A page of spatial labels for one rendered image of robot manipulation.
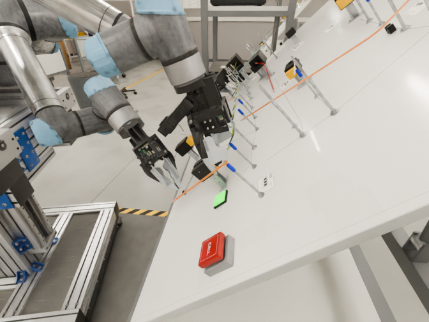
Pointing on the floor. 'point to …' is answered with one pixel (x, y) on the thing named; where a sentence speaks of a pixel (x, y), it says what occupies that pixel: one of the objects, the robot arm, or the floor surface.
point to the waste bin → (78, 81)
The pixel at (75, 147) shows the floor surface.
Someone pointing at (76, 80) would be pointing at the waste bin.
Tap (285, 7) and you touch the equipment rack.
